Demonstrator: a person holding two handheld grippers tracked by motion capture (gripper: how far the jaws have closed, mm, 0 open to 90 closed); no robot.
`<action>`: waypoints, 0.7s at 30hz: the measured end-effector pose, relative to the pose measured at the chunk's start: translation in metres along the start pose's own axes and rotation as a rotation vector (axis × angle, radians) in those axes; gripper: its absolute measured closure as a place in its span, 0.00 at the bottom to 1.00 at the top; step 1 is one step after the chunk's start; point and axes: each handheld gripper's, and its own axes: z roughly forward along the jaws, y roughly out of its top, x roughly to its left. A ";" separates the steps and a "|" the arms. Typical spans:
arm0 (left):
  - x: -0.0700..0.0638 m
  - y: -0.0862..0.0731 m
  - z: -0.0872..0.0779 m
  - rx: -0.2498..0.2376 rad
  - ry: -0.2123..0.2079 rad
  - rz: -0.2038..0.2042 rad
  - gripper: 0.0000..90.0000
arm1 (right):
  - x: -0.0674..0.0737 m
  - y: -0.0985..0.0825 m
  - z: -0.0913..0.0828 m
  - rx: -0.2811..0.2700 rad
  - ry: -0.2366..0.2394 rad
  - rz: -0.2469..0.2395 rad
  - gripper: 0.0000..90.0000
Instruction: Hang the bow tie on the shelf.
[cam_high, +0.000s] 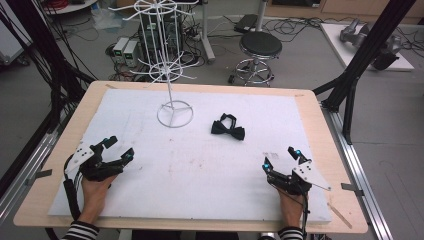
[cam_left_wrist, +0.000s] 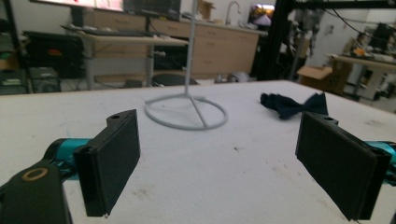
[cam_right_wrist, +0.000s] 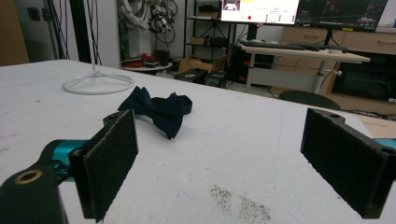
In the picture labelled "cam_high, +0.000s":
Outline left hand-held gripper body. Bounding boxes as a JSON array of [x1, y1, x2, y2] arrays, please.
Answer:
[[64, 143, 125, 183]]

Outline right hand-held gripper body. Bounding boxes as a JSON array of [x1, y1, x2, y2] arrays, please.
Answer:
[[265, 159, 333, 197]]

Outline person's left hand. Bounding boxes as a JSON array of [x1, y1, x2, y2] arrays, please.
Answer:
[[79, 174, 118, 225]]

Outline person's right hand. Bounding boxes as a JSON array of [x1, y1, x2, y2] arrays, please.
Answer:
[[275, 186, 306, 230]]

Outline black bow tie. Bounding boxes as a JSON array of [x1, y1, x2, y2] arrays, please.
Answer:
[[210, 112, 246, 142]]

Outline thin wooden stick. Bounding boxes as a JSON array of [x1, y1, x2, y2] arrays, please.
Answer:
[[327, 202, 353, 230]]

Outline white foam mat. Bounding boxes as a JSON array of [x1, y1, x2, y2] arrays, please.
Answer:
[[47, 88, 333, 225]]

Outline grey power supply box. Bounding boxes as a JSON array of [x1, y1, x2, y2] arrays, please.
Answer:
[[122, 40, 139, 69], [112, 36, 130, 65]]

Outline black round stool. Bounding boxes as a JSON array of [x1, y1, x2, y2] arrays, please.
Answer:
[[227, 30, 284, 88]]

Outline white floor board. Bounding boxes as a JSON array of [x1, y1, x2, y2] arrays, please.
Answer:
[[319, 22, 415, 72]]

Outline black computer tower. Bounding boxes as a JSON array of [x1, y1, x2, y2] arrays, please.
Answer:
[[137, 13, 184, 66]]

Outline flat black box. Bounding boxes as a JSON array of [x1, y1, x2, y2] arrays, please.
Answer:
[[233, 13, 259, 34]]

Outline white round table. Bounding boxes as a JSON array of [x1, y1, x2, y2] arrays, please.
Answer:
[[42, 0, 99, 16]]

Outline grey table leg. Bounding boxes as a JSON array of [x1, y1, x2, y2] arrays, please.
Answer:
[[199, 0, 217, 65]]

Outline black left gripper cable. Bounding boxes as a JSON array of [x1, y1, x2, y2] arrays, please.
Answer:
[[62, 153, 84, 222]]

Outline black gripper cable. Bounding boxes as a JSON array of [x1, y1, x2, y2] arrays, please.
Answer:
[[62, 153, 84, 222], [299, 190, 311, 240]]

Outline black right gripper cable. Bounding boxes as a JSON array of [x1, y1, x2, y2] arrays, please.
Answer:
[[299, 190, 311, 240]]

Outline grey metal bracket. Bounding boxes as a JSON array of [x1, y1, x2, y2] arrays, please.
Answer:
[[340, 182, 365, 197], [25, 169, 54, 186]]

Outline aluminium rail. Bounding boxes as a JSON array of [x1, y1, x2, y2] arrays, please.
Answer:
[[320, 101, 396, 240], [0, 129, 63, 225]]

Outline white wire display rack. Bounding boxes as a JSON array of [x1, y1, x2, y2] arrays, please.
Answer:
[[108, 0, 200, 129]]

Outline black metal frame strut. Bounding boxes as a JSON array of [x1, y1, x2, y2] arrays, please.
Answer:
[[312, 0, 418, 146], [0, 0, 98, 134]]

